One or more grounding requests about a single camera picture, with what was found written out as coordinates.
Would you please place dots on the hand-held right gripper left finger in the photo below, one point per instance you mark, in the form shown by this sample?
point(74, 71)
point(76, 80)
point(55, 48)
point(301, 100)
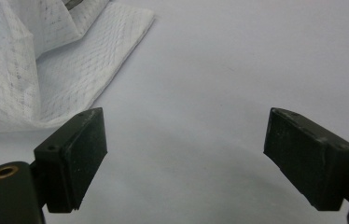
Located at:
point(73, 161)

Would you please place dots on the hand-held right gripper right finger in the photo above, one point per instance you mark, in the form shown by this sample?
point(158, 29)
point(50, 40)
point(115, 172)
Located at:
point(309, 158)

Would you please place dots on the white knit garment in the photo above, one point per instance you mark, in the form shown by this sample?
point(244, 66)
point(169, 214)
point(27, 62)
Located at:
point(70, 77)

